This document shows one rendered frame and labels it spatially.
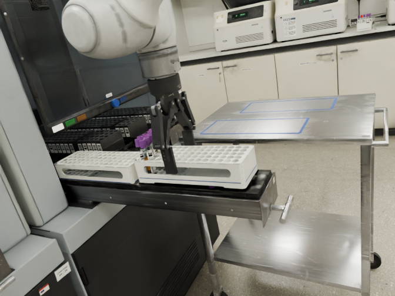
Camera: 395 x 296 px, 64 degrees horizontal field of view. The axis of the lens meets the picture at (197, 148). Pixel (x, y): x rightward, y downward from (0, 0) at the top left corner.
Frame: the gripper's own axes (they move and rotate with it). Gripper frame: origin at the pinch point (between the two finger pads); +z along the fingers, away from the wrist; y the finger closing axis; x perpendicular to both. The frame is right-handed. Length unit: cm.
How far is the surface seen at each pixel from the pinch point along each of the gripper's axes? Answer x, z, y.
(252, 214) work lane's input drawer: -19.5, 10.6, -6.8
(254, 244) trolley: 0, 60, 40
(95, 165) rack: 25.7, 1.2, -4.7
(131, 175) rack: 13.6, 4.0, -4.6
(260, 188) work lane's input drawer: -20.8, 6.0, -3.6
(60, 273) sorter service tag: 29.1, 23.3, -23.9
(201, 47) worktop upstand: 132, -6, 290
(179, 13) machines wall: 150, -47, 285
